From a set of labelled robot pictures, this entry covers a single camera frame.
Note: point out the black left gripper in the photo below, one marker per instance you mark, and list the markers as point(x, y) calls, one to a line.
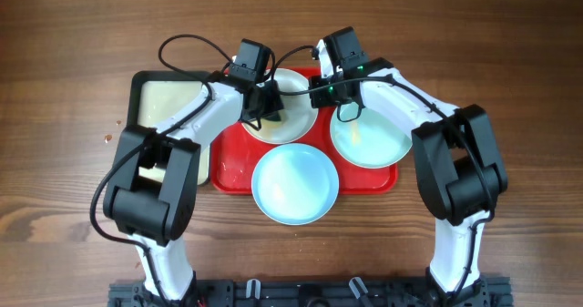
point(271, 107)

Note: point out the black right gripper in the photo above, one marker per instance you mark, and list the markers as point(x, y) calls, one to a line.
point(317, 100)

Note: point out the green yellow sponge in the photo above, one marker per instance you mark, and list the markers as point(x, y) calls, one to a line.
point(273, 117)

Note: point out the white plate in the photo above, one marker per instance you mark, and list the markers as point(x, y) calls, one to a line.
point(298, 116)

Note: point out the light blue plate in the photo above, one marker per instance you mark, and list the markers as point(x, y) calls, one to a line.
point(295, 184)

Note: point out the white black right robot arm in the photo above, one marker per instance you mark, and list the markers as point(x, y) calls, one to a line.
point(459, 169)

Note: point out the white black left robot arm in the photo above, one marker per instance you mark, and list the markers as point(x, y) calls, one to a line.
point(151, 189)

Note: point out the red plastic tray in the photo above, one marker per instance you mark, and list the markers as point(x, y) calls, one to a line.
point(235, 153)

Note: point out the black metal water tray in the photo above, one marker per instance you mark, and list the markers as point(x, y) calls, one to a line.
point(158, 95)

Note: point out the mint green plate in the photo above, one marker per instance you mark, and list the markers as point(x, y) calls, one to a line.
point(367, 139)

